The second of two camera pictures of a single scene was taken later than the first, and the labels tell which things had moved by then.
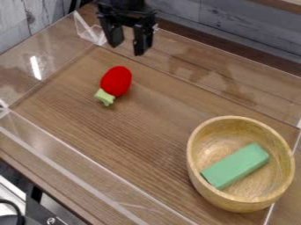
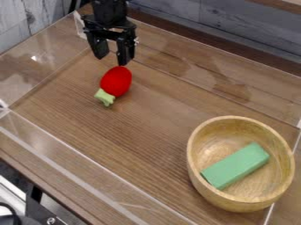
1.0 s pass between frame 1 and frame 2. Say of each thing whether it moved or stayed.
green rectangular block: stayed
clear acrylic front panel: stayed
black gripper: moved
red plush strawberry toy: stayed
